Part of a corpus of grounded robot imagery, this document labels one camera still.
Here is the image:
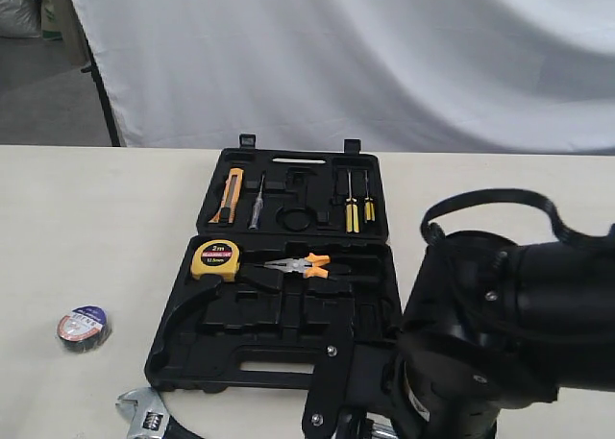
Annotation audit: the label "black handled claw hammer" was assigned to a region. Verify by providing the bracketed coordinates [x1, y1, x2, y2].
[359, 419, 398, 439]

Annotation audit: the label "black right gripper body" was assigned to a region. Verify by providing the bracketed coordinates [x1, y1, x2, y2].
[335, 344, 408, 438]

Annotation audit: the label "small yellow black screwdriver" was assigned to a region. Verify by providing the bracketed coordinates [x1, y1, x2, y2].
[363, 170, 376, 223]

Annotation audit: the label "black plastic tool case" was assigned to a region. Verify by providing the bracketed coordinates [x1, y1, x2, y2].
[144, 134, 401, 393]

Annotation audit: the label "grey sack in background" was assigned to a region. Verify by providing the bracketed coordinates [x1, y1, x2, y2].
[1, 0, 40, 38]

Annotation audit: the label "white backdrop cloth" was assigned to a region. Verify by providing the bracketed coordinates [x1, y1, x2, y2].
[72, 0, 614, 154]

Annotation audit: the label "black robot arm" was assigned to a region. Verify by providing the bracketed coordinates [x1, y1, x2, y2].
[336, 222, 614, 438]

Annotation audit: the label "chrome adjustable wrench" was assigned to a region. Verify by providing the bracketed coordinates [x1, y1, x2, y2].
[114, 387, 203, 439]

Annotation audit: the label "orange utility knife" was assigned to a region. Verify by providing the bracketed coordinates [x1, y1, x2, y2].
[209, 167, 244, 224]

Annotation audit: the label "clear tester screwdriver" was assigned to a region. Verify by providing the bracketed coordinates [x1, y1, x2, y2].
[248, 173, 265, 230]

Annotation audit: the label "orange handled needle-nose pliers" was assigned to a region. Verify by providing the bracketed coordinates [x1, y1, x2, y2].
[262, 253, 331, 279]

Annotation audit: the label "black backdrop stand pole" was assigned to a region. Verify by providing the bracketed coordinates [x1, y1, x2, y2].
[65, 6, 121, 148]

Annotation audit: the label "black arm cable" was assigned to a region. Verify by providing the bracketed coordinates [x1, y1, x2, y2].
[419, 186, 615, 244]

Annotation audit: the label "yellow tape measure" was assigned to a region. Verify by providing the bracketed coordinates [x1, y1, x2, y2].
[190, 239, 240, 282]

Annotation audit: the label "large yellow black screwdriver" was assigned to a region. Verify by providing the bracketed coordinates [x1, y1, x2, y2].
[345, 169, 359, 233]

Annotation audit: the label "black electrical tape roll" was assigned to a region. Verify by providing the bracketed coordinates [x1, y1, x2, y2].
[56, 305, 112, 354]

